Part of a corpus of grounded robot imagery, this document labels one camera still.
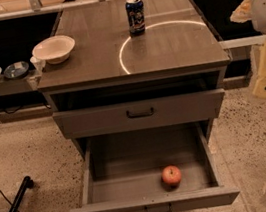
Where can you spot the red apple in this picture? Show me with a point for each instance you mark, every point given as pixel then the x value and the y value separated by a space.
pixel 171 175

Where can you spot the grey drawer cabinet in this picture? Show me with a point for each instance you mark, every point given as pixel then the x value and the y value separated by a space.
pixel 176 55

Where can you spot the white bowl on counter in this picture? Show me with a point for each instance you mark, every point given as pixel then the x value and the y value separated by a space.
pixel 54 50

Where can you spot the blue soda can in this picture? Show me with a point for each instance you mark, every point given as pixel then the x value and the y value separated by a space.
pixel 135 16

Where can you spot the small clear plastic cup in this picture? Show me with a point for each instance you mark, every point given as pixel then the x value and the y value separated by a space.
pixel 38 64

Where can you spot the dark blue-grey bowl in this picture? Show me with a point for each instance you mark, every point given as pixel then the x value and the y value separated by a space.
pixel 16 70

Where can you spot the grey side shelf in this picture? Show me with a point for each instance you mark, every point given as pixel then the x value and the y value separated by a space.
pixel 16 86

